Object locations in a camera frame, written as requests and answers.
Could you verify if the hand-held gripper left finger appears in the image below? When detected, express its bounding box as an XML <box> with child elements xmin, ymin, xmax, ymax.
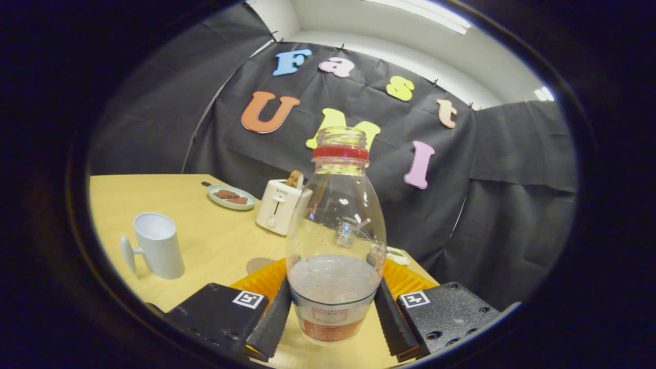
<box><xmin>146</xmin><ymin>258</ymin><xmax>293</xmax><ymax>363</ymax></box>

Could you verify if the white toaster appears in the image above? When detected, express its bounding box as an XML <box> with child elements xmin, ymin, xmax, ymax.
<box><xmin>255</xmin><ymin>179</ymin><xmax>314</xmax><ymax>236</ymax></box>

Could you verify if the long ceiling light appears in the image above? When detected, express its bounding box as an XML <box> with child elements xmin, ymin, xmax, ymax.
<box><xmin>359</xmin><ymin>0</ymin><xmax>472</xmax><ymax>35</ymax></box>

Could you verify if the pale green plate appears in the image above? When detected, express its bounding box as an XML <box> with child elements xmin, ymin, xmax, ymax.
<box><xmin>207</xmin><ymin>184</ymin><xmax>257</xmax><ymax>211</ymax></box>

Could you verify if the small white green dish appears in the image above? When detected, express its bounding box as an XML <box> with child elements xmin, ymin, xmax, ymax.
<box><xmin>385</xmin><ymin>246</ymin><xmax>412</xmax><ymax>267</ymax></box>

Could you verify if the white cup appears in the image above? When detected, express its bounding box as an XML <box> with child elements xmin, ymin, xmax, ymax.
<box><xmin>119</xmin><ymin>212</ymin><xmax>186</xmax><ymax>280</ymax></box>

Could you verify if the brown round coaster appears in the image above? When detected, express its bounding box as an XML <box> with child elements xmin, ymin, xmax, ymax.
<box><xmin>245</xmin><ymin>257</ymin><xmax>277</xmax><ymax>275</ymax></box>

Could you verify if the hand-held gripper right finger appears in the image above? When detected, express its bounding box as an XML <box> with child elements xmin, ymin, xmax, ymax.
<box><xmin>373</xmin><ymin>258</ymin><xmax>522</xmax><ymax>362</ymax></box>

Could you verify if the wooden table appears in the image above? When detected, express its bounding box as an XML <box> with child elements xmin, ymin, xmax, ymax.
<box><xmin>88</xmin><ymin>173</ymin><xmax>441</xmax><ymax>369</ymax></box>

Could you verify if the clear plastic juice bottle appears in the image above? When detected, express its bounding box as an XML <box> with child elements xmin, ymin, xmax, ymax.
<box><xmin>285</xmin><ymin>127</ymin><xmax>387</xmax><ymax>346</ymax></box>

